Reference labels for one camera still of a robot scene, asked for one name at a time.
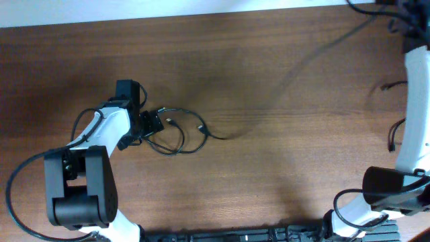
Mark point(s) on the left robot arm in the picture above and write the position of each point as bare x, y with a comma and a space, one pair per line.
81, 194

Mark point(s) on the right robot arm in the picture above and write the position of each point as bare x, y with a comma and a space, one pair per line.
389, 194

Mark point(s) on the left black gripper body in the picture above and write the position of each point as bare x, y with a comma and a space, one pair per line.
150, 124

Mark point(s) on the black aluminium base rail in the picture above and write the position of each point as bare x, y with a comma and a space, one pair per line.
388, 232

